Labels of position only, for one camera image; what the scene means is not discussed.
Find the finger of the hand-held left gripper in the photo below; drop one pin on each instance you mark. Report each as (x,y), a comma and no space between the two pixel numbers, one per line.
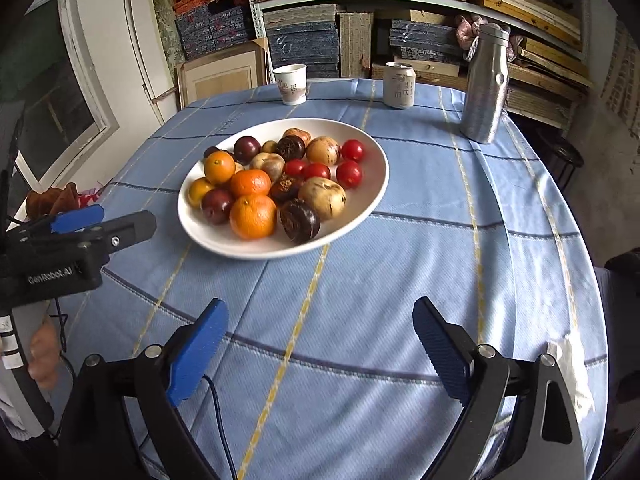
(125,232)
(77,217)

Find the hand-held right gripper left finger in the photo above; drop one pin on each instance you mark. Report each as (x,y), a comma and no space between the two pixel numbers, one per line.
(200,350)

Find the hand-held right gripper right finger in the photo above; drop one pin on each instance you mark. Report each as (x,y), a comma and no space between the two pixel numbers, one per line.
(440,352)

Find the yellow orange citrus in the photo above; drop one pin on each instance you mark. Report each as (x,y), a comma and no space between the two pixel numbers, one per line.
(199,192)

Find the dark red plum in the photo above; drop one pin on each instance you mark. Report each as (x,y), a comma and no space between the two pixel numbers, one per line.
(247,147)
(217,205)

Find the white oval plate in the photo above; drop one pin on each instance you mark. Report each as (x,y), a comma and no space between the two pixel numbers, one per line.
(225,240)

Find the dark purple passion fruit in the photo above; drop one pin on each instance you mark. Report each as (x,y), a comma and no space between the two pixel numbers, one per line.
(299,220)
(285,189)
(291,149)
(210,152)

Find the large orange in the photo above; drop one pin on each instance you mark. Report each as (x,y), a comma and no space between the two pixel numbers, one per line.
(252,216)

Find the tan round fruit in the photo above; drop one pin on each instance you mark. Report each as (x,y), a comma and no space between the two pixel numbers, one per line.
(267,164)

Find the small tan fruit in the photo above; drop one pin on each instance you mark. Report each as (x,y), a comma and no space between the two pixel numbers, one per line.
(270,147)

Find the cherry tomato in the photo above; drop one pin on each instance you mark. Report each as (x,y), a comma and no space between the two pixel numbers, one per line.
(349,174)
(352,150)
(317,170)
(295,167)

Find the large tan fruit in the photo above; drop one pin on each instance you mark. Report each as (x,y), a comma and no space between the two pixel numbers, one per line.
(322,196)

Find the person's left hand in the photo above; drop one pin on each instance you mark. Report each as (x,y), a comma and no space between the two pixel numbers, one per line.
(44,355)

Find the red patterned cloth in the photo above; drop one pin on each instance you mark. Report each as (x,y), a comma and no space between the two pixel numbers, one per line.
(90,195)

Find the brown crumpled item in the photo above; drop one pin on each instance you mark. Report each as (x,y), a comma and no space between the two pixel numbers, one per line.
(50,200)

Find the window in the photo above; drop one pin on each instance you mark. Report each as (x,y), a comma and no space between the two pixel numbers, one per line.
(45,95)

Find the white tissue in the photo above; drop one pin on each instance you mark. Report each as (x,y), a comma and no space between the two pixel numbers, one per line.
(570,375)

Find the white leaning slat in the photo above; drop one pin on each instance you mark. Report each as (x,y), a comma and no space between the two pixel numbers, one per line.
(140,60)

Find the peach coloured round fruit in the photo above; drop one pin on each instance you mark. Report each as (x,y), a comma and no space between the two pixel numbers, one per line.
(297,134)

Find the green marbled board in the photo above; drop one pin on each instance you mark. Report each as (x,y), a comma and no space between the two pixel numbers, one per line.
(165,25)

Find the tan speckled fruit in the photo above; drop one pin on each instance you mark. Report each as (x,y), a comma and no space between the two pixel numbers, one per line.
(322,150)

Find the white paper cup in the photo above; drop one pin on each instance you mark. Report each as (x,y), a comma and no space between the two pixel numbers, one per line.
(291,85)

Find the black stool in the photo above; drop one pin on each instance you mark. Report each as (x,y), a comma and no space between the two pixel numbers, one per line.
(565,155)

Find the stack of patterned boxes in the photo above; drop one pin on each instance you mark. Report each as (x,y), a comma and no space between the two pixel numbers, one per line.
(305,40)

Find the silver ribbed bottle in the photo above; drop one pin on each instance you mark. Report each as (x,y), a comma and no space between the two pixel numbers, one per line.
(482,90)

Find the silver drink can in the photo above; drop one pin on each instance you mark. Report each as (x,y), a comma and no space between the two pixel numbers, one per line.
(400,87)

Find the pink cloth bundle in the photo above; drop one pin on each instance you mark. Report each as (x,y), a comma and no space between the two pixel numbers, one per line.
(465,30)

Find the wooden frame board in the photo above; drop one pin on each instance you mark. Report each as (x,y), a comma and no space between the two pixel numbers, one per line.
(220,77)

